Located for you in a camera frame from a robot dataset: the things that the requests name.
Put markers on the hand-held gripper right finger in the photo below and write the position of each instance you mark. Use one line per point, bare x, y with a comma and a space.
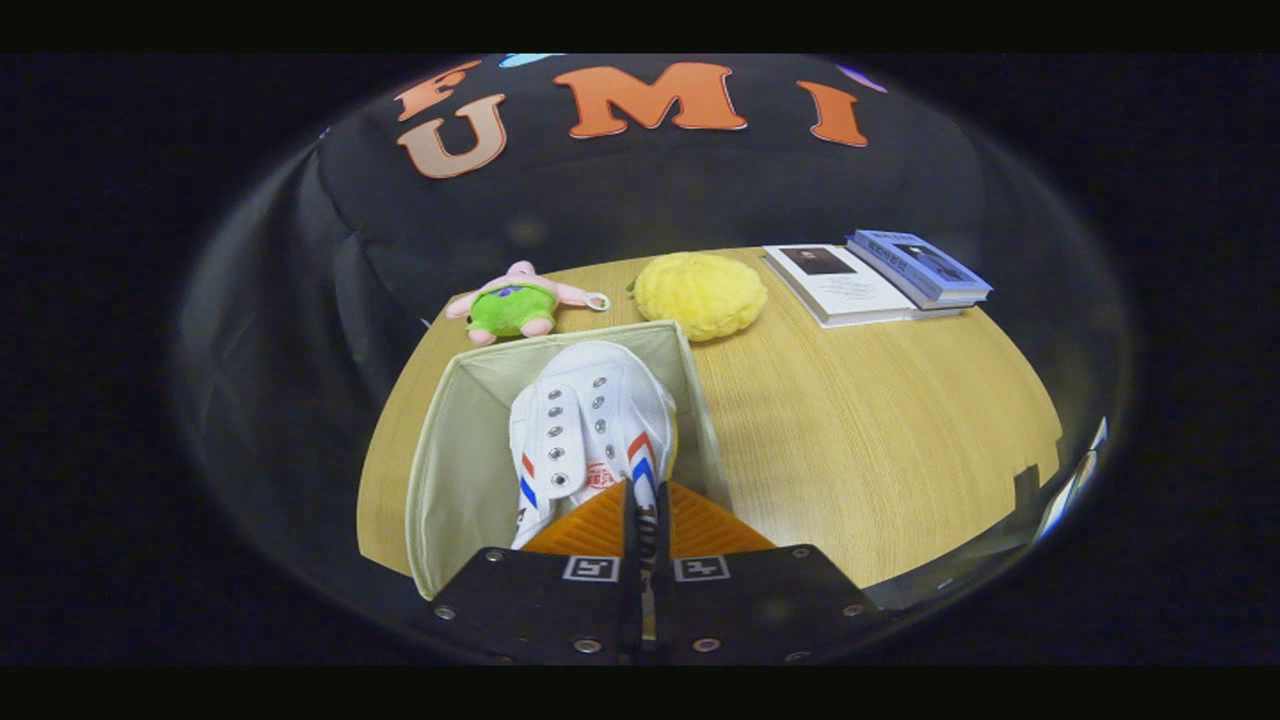
664, 590

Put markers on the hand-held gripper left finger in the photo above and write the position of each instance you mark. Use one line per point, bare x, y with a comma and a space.
631, 590

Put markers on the white canvas shoe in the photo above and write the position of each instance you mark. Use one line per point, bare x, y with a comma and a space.
600, 410

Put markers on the beige fabric storage box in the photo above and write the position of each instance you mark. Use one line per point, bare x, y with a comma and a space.
450, 470

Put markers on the yellow round plush cushion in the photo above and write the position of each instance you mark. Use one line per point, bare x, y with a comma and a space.
700, 295

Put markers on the pink and green plush toy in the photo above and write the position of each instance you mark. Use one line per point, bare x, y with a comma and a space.
510, 310

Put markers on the white book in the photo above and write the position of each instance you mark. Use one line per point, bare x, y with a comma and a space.
845, 290

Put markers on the blue book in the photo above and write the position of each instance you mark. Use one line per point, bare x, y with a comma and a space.
925, 265

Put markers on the white blue flat object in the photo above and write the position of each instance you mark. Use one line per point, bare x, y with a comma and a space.
1070, 485

